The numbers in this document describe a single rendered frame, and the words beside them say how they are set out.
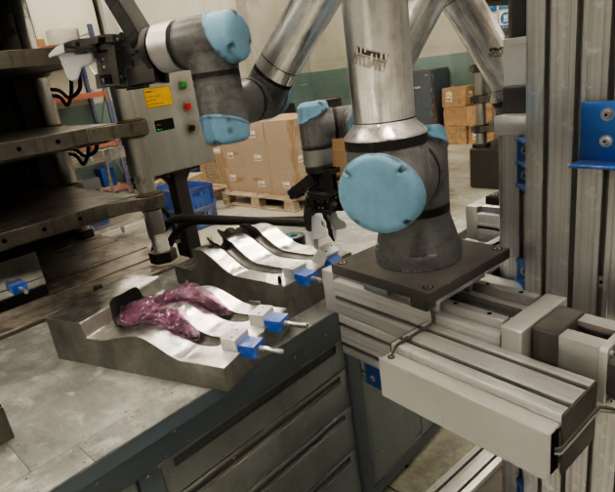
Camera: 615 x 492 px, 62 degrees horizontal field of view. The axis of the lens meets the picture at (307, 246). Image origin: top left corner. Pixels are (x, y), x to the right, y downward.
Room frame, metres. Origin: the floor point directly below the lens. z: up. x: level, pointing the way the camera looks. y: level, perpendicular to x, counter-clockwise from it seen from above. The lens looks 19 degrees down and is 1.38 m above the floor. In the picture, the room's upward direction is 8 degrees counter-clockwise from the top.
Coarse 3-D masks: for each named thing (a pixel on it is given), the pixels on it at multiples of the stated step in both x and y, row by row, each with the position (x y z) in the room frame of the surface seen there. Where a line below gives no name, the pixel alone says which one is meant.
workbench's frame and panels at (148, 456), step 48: (336, 336) 1.23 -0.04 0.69; (240, 384) 0.94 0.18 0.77; (288, 384) 1.12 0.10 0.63; (336, 384) 1.24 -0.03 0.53; (144, 432) 0.79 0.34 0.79; (192, 432) 0.90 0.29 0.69; (240, 432) 1.00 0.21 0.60; (288, 432) 1.09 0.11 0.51; (336, 432) 1.21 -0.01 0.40; (384, 432) 1.36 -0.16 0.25; (432, 432) 1.54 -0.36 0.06; (96, 480) 0.76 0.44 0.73; (144, 480) 0.82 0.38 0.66; (192, 480) 0.90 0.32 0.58; (240, 480) 0.98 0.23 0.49; (288, 480) 1.07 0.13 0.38; (336, 480) 1.19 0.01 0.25; (384, 480) 1.33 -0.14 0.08
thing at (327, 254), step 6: (324, 246) 1.27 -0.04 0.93; (330, 246) 1.28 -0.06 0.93; (318, 252) 1.26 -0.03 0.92; (324, 252) 1.25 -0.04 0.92; (330, 252) 1.26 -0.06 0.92; (336, 252) 1.27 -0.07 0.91; (318, 258) 1.27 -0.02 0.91; (324, 258) 1.25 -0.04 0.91; (330, 258) 1.26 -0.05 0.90; (336, 258) 1.26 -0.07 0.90; (324, 264) 1.26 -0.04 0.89; (330, 264) 1.24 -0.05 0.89
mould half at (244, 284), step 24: (240, 240) 1.44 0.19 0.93; (288, 240) 1.48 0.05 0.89; (192, 264) 1.49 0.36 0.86; (216, 264) 1.34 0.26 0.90; (264, 264) 1.34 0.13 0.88; (288, 264) 1.30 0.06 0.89; (312, 264) 1.27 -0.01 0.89; (240, 288) 1.27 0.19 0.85; (264, 288) 1.20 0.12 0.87; (288, 288) 1.15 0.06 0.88; (312, 288) 1.21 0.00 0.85; (288, 312) 1.15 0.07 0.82
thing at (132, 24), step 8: (104, 0) 0.93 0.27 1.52; (112, 0) 0.92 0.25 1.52; (120, 0) 0.92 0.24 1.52; (128, 0) 0.94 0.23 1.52; (112, 8) 0.92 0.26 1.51; (120, 8) 0.91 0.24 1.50; (128, 8) 0.92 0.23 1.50; (136, 8) 0.94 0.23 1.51; (120, 16) 0.91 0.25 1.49; (128, 16) 0.91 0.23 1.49; (136, 16) 0.92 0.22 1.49; (120, 24) 0.91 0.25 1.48; (128, 24) 0.90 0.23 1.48; (136, 24) 0.91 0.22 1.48; (144, 24) 0.93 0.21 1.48; (128, 32) 0.90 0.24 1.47; (136, 32) 0.89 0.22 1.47; (128, 40) 0.90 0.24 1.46; (136, 40) 0.90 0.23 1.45
